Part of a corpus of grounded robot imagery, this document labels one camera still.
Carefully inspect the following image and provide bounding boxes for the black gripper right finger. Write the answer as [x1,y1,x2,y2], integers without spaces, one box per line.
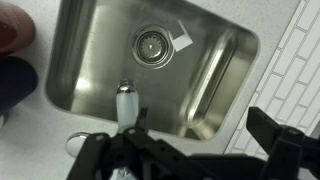
[246,106,320,180]

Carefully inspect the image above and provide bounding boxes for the dark navy water bottle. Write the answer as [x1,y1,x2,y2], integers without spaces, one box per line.
[0,56,38,115]

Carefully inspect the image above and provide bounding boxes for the dark red tumbler cup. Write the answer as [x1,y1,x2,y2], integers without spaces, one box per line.
[0,0,36,59]

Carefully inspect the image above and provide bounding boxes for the stainless steel sink basin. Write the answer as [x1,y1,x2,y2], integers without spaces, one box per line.
[46,0,258,141]

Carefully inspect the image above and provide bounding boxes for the chrome sink faucet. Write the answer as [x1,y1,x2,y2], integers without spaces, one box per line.
[66,79,139,180]

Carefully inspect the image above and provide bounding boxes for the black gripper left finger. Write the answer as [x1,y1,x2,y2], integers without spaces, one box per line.
[66,106,201,180]

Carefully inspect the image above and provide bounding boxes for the sink drain strainer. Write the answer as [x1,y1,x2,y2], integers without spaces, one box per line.
[131,24,174,69]

